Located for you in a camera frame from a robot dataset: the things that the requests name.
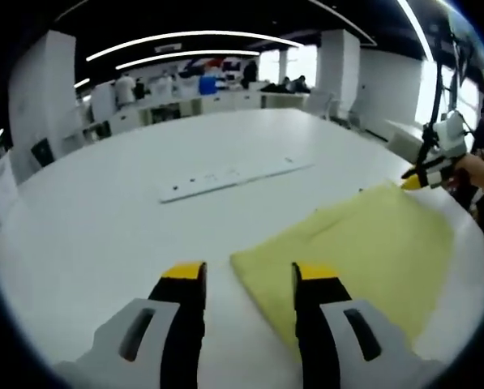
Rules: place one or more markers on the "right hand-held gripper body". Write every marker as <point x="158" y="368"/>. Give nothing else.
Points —
<point x="450" y="135"/>

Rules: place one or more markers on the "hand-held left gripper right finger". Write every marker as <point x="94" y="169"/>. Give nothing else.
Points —
<point x="318" y="324"/>

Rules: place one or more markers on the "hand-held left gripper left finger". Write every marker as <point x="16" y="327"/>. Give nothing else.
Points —
<point x="181" y="324"/>

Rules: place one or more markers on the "yellow grey blue garment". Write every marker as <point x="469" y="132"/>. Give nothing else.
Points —
<point x="347" y="251"/>

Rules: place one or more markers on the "person's right hand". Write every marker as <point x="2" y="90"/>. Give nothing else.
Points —
<point x="474" y="172"/>

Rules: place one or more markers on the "black stand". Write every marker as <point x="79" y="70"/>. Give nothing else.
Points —
<point x="428" y="135"/>

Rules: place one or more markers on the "white square pillar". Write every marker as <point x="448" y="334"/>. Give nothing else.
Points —
<point x="339" y="65"/>
<point x="43" y="89"/>

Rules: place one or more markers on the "white flat strip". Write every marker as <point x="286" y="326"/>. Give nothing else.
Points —
<point x="233" y="178"/>

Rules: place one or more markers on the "white counter cabinets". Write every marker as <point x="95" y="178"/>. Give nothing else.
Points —
<point x="225" y="101"/>

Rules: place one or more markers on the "black leaning panel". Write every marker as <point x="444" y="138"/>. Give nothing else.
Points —
<point x="42" y="152"/>

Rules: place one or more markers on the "blue bin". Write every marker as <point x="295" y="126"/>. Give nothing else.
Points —
<point x="208" y="85"/>

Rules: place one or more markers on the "long curved ceiling light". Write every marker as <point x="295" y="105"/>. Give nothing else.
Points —
<point x="193" y="52"/>
<point x="193" y="32"/>

